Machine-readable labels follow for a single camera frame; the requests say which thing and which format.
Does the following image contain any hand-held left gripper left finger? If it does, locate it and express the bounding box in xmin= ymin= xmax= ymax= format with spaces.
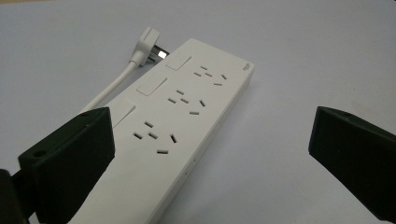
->
xmin=17 ymin=106 xmax=116 ymax=224

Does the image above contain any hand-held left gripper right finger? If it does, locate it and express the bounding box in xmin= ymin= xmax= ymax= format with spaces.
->
xmin=308 ymin=105 xmax=396 ymax=224

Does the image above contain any white power strip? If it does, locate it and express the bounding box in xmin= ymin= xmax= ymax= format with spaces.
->
xmin=68 ymin=37 xmax=255 ymax=224

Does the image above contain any white plug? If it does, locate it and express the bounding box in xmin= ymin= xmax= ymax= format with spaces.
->
xmin=130 ymin=26 xmax=171 ymax=67

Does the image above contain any white power cable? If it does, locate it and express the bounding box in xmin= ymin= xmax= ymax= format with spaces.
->
xmin=79 ymin=61 xmax=139 ymax=114

